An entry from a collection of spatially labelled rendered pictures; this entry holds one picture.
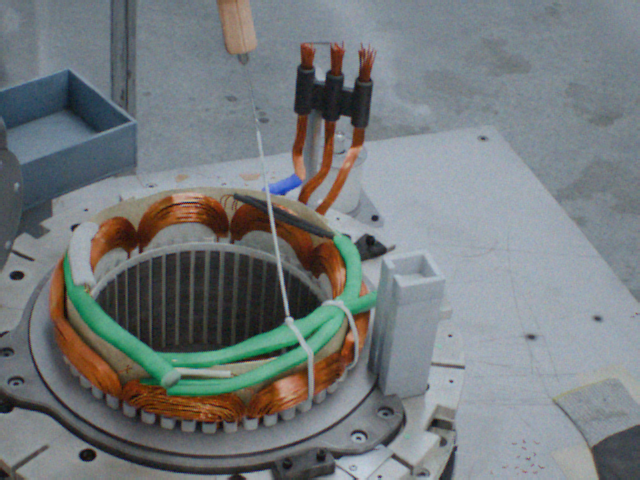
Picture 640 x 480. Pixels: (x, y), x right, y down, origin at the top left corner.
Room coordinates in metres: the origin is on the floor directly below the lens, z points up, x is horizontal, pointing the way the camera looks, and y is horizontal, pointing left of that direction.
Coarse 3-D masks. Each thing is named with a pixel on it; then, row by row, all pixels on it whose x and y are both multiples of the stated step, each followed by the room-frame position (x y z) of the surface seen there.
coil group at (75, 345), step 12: (60, 324) 0.58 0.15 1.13; (60, 336) 0.57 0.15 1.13; (72, 336) 0.56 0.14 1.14; (60, 348) 0.57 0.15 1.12; (72, 348) 0.56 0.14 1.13; (84, 348) 0.56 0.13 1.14; (72, 360) 0.56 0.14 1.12; (84, 360) 0.55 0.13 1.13; (96, 360) 0.55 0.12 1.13; (84, 372) 0.55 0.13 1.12; (96, 372) 0.54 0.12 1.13; (108, 372) 0.54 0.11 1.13; (96, 384) 0.54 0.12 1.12; (108, 384) 0.54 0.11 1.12; (120, 384) 0.54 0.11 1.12; (120, 396) 0.54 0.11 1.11
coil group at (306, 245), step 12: (276, 204) 0.70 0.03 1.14; (240, 216) 0.70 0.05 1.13; (252, 216) 0.70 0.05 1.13; (264, 216) 0.69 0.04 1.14; (240, 228) 0.70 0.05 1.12; (252, 228) 0.70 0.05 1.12; (264, 228) 0.70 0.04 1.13; (276, 228) 0.69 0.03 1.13; (288, 240) 0.69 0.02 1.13; (300, 240) 0.68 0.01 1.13; (300, 252) 0.68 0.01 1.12
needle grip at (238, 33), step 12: (216, 0) 0.63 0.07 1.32; (228, 0) 0.62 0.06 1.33; (240, 0) 0.63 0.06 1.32; (228, 12) 0.62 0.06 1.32; (240, 12) 0.62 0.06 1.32; (228, 24) 0.62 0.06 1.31; (240, 24) 0.62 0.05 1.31; (252, 24) 0.63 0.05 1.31; (228, 36) 0.62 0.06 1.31; (240, 36) 0.62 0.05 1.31; (252, 36) 0.62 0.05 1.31; (228, 48) 0.62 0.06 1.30; (240, 48) 0.62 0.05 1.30; (252, 48) 0.62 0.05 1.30
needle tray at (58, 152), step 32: (0, 96) 0.93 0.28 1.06; (32, 96) 0.95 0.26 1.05; (64, 96) 0.97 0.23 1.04; (96, 96) 0.94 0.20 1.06; (32, 128) 0.94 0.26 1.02; (64, 128) 0.94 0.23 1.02; (96, 128) 0.94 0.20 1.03; (128, 128) 0.90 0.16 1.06; (32, 160) 0.83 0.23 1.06; (64, 160) 0.85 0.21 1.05; (96, 160) 0.87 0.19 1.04; (128, 160) 0.90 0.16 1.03; (32, 192) 0.83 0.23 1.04; (64, 192) 0.85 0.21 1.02; (32, 224) 0.85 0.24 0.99
